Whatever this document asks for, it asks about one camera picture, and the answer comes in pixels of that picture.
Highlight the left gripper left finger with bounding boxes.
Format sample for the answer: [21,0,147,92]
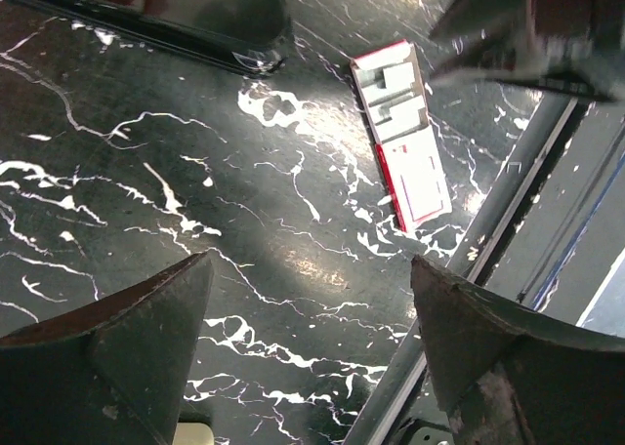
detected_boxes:
[1,253,213,444]

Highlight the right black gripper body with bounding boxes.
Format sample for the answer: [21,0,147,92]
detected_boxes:
[429,0,624,101]

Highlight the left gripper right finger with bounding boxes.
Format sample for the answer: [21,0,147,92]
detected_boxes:
[411,256,624,444]

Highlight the staple box red white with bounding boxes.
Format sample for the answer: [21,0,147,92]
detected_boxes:
[350,40,452,233]

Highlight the black stapler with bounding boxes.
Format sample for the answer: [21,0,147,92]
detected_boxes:
[19,0,293,78]

